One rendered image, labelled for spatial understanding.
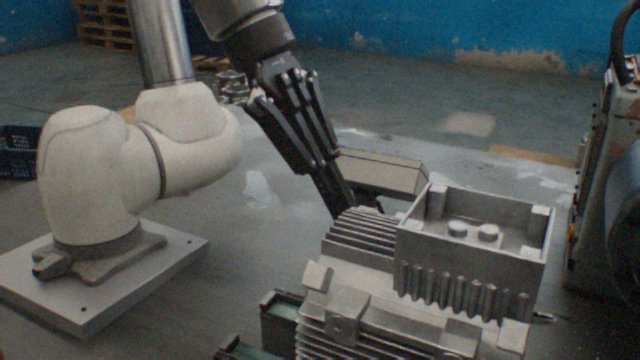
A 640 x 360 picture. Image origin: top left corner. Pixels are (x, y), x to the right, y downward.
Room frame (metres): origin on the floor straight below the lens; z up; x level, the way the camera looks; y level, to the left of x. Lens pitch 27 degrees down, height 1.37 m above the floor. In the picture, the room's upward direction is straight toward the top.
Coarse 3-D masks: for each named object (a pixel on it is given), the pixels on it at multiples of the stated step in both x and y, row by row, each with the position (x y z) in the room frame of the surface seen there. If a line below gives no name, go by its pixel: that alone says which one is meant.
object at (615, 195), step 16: (624, 160) 0.64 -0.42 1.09; (624, 176) 0.59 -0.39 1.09; (608, 192) 0.63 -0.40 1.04; (624, 192) 0.55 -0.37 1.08; (608, 208) 0.59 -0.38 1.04; (624, 208) 0.52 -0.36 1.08; (608, 224) 0.55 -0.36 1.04; (624, 224) 0.51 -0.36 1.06; (608, 240) 0.52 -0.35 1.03; (624, 240) 0.51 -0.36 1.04; (608, 256) 0.52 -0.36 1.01; (624, 256) 0.51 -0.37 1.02; (624, 272) 0.51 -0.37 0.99; (624, 288) 0.51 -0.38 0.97
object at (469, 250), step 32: (448, 192) 0.45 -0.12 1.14; (480, 192) 0.43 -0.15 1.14; (448, 224) 0.39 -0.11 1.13; (480, 224) 0.42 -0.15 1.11; (512, 224) 0.42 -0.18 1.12; (544, 224) 0.39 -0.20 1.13; (416, 256) 0.36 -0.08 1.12; (448, 256) 0.35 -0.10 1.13; (480, 256) 0.34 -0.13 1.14; (512, 256) 0.33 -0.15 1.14; (544, 256) 0.32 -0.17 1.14; (416, 288) 0.36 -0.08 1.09; (448, 288) 0.35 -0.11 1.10; (480, 288) 0.33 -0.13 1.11; (512, 288) 0.32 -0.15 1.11
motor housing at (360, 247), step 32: (352, 224) 0.44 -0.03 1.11; (384, 224) 0.43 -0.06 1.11; (320, 256) 0.41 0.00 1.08; (352, 256) 0.40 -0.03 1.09; (384, 256) 0.39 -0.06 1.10; (384, 288) 0.37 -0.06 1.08; (320, 320) 0.36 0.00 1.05; (384, 320) 0.34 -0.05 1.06; (416, 320) 0.34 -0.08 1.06; (480, 320) 0.33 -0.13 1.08; (320, 352) 0.35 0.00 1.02; (352, 352) 0.35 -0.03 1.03; (384, 352) 0.33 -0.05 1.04; (416, 352) 0.32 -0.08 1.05; (480, 352) 0.31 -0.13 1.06
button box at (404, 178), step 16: (336, 160) 0.69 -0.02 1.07; (352, 160) 0.68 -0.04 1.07; (368, 160) 0.67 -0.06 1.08; (384, 160) 0.66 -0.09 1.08; (400, 160) 0.65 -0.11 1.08; (416, 160) 0.65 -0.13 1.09; (352, 176) 0.66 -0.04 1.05; (368, 176) 0.65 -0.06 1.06; (384, 176) 0.65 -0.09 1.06; (400, 176) 0.64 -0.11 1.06; (416, 176) 0.63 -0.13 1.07; (384, 192) 0.66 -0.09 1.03; (400, 192) 0.63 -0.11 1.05; (416, 192) 0.63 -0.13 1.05
